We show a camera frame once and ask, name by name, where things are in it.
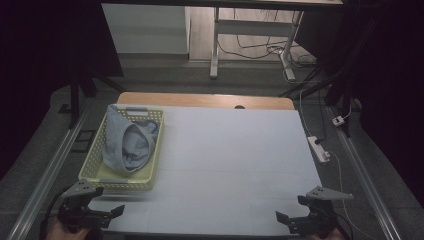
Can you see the wooden table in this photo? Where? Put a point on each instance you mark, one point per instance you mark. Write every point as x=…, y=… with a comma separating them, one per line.
x=200, y=100

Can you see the person's left hand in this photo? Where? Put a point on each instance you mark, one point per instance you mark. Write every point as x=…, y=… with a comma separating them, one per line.
x=60, y=233

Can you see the white cabinet panel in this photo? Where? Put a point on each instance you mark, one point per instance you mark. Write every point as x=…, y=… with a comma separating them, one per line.
x=146, y=30

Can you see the yellow-green perforated plastic basket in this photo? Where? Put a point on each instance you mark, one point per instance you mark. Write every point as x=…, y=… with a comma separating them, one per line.
x=110, y=177

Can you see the white table mat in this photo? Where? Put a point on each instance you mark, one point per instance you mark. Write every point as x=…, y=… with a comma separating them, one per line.
x=226, y=160

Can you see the aluminium rail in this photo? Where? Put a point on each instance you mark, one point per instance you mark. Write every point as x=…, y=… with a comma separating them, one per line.
x=50, y=173
x=363, y=173

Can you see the black floor frame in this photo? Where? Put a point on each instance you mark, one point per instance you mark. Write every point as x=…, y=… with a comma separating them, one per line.
x=83, y=141

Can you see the person's right hand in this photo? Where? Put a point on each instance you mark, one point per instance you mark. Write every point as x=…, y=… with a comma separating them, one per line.
x=328, y=236

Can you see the black plug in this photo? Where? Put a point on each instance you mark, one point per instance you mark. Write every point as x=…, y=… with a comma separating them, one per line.
x=319, y=141

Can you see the white power strip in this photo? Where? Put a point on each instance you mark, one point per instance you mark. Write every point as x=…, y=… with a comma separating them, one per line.
x=318, y=150

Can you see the white metal desk frame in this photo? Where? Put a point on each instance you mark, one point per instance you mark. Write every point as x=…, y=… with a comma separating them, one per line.
x=250, y=26

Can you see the light blue underpants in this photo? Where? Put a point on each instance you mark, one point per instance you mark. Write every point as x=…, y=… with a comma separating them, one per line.
x=133, y=146

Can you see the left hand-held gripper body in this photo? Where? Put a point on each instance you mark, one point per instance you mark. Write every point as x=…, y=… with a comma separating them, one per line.
x=76, y=213

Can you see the small white adapter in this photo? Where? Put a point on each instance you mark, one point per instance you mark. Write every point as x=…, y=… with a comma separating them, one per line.
x=338, y=120

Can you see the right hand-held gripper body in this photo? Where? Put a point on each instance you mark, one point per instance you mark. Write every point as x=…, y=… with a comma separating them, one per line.
x=320, y=216

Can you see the black metal stand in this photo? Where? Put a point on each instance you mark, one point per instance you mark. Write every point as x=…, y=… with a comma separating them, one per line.
x=338, y=90
x=74, y=100

